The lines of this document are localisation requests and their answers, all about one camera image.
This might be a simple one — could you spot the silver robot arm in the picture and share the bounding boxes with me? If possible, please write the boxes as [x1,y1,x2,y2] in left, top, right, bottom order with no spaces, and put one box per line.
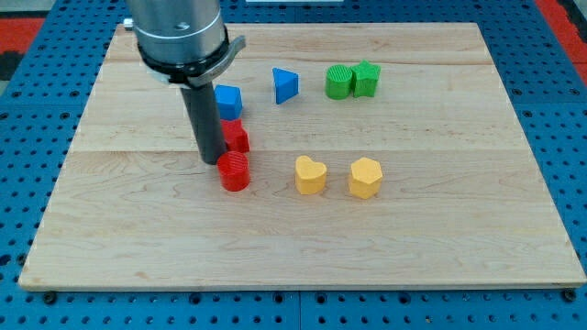
[126,0,246,165]

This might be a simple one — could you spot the blue triangle block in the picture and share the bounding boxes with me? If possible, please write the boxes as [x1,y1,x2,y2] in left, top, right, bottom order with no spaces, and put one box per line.
[272,68,299,105]

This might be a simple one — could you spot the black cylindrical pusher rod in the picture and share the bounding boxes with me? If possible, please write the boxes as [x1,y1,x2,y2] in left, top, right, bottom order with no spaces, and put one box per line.
[182,82,227,165]

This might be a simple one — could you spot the green star block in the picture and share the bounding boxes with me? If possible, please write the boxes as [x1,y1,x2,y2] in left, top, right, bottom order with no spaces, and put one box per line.
[350,60,381,98]

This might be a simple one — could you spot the yellow heart block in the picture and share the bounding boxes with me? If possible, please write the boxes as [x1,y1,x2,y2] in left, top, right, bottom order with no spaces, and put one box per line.
[294,155,327,195]

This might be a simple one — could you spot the light wooden board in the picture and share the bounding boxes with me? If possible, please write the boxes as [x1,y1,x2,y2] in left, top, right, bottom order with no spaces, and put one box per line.
[19,23,586,292]

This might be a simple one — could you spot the yellow hexagon block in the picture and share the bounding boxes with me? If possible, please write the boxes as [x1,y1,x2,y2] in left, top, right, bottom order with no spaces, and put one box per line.
[349,158,383,199]

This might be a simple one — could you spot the green cylinder block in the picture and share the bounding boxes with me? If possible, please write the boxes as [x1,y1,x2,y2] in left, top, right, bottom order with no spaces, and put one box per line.
[325,64,352,100]

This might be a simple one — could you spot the blue cube block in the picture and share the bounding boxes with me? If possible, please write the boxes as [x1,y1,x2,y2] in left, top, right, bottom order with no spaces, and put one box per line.
[215,84,242,120]

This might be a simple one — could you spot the red cylinder block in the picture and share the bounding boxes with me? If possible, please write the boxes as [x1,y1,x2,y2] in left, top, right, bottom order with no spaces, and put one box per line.
[216,151,250,192]

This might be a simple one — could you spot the red star block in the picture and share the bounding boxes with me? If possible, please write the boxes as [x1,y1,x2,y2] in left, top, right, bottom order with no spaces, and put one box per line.
[221,118,249,153]

